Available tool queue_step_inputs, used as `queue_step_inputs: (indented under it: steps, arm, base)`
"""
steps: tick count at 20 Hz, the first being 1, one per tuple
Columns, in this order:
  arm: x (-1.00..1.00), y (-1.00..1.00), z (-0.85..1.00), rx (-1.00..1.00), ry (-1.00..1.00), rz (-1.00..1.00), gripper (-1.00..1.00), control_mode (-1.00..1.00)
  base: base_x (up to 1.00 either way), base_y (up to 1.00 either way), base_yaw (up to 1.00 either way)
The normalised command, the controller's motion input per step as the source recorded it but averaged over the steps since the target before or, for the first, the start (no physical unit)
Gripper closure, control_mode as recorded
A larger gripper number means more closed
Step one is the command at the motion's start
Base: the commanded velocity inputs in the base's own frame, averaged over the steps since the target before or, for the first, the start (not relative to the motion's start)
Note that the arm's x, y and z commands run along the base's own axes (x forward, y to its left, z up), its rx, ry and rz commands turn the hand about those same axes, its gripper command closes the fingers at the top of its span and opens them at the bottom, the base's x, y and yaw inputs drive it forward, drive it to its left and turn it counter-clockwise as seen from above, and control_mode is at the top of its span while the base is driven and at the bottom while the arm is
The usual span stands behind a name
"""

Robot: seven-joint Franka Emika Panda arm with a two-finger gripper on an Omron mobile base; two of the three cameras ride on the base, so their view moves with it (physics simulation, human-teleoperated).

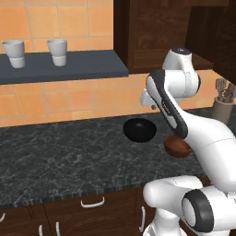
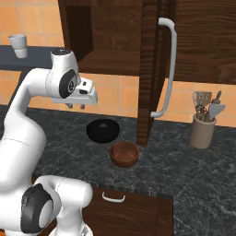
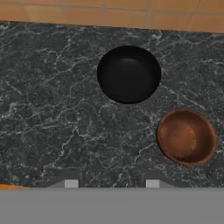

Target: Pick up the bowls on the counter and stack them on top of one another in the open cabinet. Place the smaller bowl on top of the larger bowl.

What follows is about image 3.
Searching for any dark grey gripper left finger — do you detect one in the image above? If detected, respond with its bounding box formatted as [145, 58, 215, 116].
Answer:
[34, 168, 85, 189]

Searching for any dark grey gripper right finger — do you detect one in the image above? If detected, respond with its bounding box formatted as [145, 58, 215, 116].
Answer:
[141, 168, 187, 189]

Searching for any brown wooden bowl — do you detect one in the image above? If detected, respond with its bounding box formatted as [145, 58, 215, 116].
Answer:
[156, 108, 218, 167]

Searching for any black bowl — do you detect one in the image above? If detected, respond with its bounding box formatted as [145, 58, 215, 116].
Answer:
[96, 45, 163, 105]

